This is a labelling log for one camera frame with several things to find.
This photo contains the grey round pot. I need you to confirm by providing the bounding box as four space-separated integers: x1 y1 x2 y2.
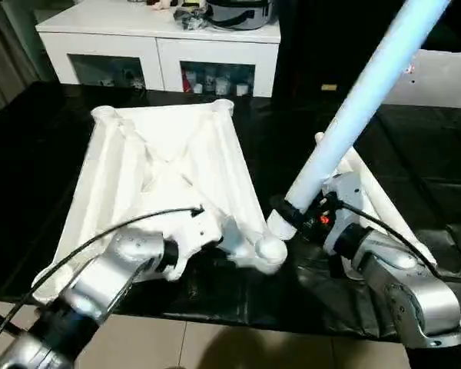
207 0 277 32

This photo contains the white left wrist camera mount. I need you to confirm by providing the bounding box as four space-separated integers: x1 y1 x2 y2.
159 209 227 282

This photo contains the grey curtain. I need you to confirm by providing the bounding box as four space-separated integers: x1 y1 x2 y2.
0 0 41 111

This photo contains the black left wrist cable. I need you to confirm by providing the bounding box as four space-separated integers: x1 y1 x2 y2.
0 206 205 340

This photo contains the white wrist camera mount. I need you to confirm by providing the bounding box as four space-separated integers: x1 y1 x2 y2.
159 209 227 282
322 172 366 278

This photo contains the white sideboard cabinet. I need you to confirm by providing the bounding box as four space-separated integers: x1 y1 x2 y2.
35 13 282 100

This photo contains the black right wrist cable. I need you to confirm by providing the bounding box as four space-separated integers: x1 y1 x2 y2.
336 201 442 271

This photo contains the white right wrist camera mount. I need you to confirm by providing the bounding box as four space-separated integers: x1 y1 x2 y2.
322 172 366 278

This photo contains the grey pillow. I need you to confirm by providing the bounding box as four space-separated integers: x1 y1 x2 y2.
380 48 461 111

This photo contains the black cabinet with gold label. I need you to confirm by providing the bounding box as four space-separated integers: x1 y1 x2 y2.
272 0 390 101

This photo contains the black clutter on sideboard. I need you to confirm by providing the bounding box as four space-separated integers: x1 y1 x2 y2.
172 5 211 32

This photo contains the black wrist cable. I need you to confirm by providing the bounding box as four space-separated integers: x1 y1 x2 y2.
336 201 442 271
0 206 205 340

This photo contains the white plastic table top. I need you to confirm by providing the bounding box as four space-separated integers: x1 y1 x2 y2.
32 98 290 305

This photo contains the black metal frame leg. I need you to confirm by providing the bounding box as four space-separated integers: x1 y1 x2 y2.
0 303 25 340

